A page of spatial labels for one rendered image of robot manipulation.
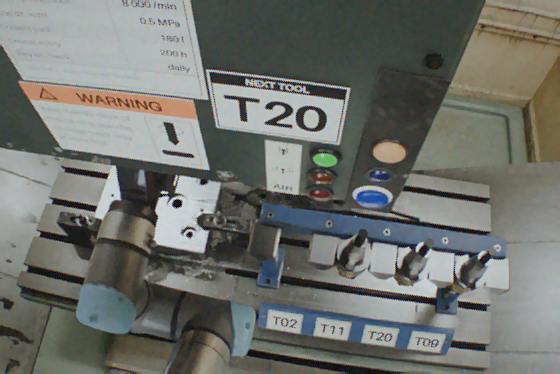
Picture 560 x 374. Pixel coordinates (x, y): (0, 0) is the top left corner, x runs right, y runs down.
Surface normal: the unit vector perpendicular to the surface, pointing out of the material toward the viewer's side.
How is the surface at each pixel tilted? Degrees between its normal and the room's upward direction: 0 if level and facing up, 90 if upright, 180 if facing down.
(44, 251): 0
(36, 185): 24
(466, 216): 0
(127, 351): 7
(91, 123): 90
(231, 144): 90
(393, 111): 90
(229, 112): 90
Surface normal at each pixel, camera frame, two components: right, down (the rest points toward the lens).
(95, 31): -0.17, 0.87
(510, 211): -0.40, -0.49
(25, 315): 0.39, -0.37
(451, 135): 0.00, -0.47
